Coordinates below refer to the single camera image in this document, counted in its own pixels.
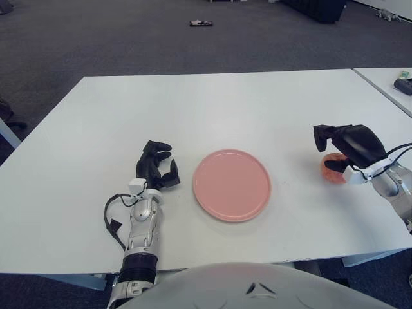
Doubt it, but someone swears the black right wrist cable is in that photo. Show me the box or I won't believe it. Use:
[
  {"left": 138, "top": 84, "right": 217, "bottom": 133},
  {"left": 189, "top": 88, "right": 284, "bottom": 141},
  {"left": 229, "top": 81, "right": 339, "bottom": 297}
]
[{"left": 362, "top": 143, "right": 412, "bottom": 180}]

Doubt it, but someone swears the pink round plate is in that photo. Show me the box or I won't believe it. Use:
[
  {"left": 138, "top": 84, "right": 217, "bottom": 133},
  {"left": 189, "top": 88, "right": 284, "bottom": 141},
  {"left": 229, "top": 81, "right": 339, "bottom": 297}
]
[{"left": 192, "top": 149, "right": 272, "bottom": 223}]

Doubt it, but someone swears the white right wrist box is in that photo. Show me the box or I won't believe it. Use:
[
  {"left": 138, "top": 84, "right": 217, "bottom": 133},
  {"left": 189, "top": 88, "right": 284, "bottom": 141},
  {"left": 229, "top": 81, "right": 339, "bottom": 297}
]
[{"left": 342, "top": 165, "right": 374, "bottom": 185}]

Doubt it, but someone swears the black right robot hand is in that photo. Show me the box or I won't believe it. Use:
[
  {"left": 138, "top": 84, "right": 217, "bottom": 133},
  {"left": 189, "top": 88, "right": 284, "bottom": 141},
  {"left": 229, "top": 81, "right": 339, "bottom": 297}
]
[{"left": 312, "top": 124, "right": 386, "bottom": 176}]

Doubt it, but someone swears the small grey floor robot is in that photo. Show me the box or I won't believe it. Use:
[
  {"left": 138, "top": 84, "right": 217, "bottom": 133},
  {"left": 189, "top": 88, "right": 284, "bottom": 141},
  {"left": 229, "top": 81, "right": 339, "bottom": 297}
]
[{"left": 375, "top": 8, "right": 402, "bottom": 22}]

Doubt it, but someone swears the grey robot torso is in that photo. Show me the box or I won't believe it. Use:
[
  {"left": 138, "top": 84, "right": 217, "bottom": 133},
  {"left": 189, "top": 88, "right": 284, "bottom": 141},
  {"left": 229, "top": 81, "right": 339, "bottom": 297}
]
[{"left": 111, "top": 262, "right": 403, "bottom": 309}]

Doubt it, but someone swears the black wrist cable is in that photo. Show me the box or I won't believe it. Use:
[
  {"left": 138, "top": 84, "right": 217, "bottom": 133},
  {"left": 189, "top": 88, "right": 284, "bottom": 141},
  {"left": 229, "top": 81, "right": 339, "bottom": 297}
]
[
  {"left": 362, "top": 143, "right": 412, "bottom": 180},
  {"left": 103, "top": 192, "right": 136, "bottom": 252}
]

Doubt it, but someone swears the black cabinet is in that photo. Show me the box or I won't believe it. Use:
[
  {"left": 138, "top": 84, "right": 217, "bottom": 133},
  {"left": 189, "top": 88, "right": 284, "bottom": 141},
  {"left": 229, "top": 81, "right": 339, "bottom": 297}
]
[{"left": 279, "top": 0, "right": 348, "bottom": 24}]

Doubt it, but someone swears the white furniture panel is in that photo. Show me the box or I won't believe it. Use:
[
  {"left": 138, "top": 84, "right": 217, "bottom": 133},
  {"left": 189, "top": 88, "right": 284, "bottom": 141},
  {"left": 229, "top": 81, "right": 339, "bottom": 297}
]
[{"left": 0, "top": 117, "right": 22, "bottom": 151}]

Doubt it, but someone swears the white table frame beam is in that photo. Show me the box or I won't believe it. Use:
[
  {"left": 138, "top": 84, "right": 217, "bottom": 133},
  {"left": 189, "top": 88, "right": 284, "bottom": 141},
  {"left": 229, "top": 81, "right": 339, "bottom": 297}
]
[{"left": 341, "top": 247, "right": 403, "bottom": 267}]

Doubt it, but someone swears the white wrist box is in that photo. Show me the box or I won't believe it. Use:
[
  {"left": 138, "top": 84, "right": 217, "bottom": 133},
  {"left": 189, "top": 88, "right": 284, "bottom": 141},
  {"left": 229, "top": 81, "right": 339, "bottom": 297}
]
[
  {"left": 127, "top": 178, "right": 147, "bottom": 198},
  {"left": 342, "top": 165, "right": 374, "bottom": 185}
]

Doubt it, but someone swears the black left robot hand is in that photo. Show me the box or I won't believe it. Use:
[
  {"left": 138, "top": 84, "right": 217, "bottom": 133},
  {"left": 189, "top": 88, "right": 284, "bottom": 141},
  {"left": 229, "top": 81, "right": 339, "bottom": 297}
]
[{"left": 135, "top": 140, "right": 182, "bottom": 191}]

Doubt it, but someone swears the dark grey handheld controller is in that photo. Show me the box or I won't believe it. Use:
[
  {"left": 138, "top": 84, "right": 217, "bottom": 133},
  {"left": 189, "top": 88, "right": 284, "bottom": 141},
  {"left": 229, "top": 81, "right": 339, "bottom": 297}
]
[{"left": 394, "top": 79, "right": 412, "bottom": 96}]

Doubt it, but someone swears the red yellow apple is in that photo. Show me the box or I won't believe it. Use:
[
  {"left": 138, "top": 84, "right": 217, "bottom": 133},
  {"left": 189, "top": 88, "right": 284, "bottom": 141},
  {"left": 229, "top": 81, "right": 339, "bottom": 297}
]
[{"left": 319, "top": 153, "right": 350, "bottom": 184}]

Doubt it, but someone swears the dark chair base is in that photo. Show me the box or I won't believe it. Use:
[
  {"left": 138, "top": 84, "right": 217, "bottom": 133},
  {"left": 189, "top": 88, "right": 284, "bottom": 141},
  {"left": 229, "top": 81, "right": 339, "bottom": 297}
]
[{"left": 0, "top": 96, "right": 28, "bottom": 129}]

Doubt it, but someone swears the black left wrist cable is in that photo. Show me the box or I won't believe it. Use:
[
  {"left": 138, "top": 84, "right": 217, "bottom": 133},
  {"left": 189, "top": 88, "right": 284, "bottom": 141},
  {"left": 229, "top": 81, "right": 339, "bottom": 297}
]
[{"left": 103, "top": 192, "right": 136, "bottom": 252}]

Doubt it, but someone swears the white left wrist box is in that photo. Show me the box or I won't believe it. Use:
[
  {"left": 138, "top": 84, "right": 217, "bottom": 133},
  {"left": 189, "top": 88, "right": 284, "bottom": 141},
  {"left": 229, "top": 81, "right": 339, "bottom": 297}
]
[{"left": 127, "top": 178, "right": 147, "bottom": 198}]

